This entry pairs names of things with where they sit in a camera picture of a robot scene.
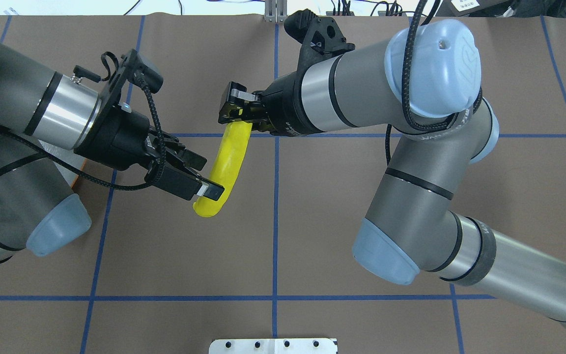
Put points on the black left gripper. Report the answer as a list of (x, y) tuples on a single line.
[(118, 139)]

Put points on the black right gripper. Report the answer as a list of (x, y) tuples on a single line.
[(287, 104)]

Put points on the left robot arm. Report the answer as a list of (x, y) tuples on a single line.
[(43, 117)]

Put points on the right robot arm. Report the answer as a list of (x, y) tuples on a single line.
[(425, 82)]

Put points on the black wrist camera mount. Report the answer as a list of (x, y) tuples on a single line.
[(131, 67)]

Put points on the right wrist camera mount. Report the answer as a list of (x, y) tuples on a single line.
[(320, 38)]

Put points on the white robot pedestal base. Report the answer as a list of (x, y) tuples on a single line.
[(274, 346)]

